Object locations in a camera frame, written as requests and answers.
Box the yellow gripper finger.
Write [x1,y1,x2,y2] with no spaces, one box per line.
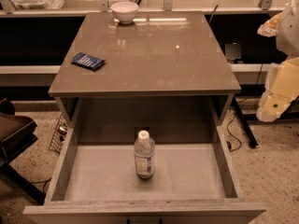
[257,13,281,37]

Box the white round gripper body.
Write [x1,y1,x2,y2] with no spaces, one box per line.
[256,57,299,122]

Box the clear plastic water bottle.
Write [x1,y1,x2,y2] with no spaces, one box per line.
[134,130,155,179]

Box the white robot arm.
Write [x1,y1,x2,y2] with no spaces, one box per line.
[256,0,299,122]

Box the grey cabinet with counter top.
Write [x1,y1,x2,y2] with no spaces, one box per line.
[50,12,240,145]

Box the open grey top drawer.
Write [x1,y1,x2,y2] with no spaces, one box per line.
[24,124,264,224]

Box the white ceramic bowl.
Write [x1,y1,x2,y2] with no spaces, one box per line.
[111,1,139,24]

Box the blue snack packet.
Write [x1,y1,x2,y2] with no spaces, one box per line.
[71,52,105,71]

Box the long background shelf bench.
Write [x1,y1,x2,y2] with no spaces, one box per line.
[0,0,299,89]

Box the dark chair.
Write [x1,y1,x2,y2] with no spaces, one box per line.
[0,99,46,204]

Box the black floor cable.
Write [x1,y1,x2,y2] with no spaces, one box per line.
[225,109,243,153]

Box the wire mesh basket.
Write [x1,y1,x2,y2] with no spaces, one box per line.
[49,115,68,154]

